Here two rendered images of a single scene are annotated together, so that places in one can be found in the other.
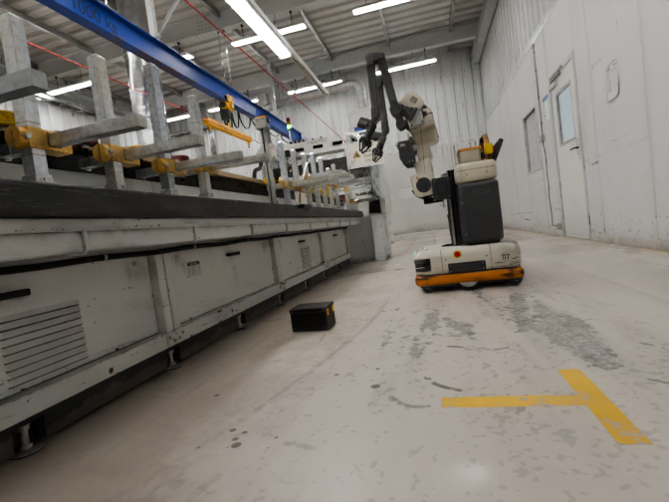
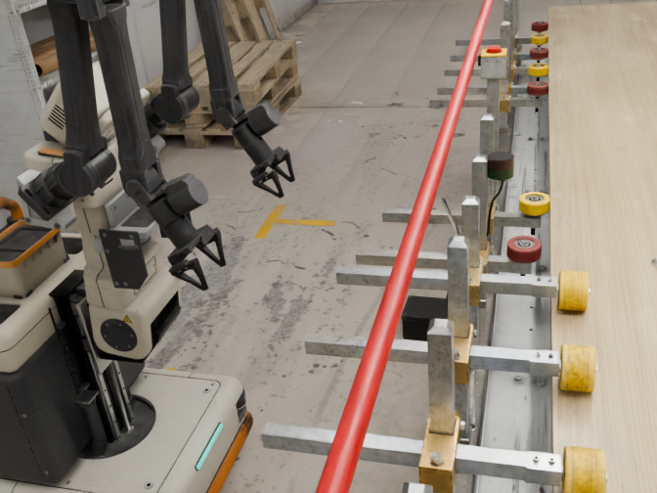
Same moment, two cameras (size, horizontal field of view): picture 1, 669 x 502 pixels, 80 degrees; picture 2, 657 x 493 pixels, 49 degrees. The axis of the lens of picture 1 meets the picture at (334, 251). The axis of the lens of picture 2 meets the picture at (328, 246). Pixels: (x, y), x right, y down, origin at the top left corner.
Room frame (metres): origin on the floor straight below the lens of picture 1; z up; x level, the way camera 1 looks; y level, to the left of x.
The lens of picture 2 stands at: (4.50, -0.08, 1.78)
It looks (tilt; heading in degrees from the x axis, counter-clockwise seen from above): 29 degrees down; 183
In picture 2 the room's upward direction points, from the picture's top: 6 degrees counter-clockwise
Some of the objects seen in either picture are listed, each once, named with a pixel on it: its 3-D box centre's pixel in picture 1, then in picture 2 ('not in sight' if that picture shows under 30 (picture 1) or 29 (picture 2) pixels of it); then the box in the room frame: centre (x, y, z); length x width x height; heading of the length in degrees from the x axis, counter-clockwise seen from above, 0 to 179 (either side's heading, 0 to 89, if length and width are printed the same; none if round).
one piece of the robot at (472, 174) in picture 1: (470, 198); (57, 342); (2.80, -0.99, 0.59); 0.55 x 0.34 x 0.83; 165
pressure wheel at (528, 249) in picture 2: not in sight; (523, 261); (2.98, 0.30, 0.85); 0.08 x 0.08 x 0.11
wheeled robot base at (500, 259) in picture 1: (463, 260); (119, 454); (2.82, -0.91, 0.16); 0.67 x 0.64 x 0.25; 75
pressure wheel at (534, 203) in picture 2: not in sight; (533, 215); (2.75, 0.38, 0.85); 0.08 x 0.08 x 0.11
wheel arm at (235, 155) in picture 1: (188, 165); (489, 90); (1.49, 0.49, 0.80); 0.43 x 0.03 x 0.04; 76
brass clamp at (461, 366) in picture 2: not in sight; (458, 349); (3.42, 0.08, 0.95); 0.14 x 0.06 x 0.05; 166
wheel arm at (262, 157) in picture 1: (221, 165); (485, 103); (1.73, 0.43, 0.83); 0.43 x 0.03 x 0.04; 76
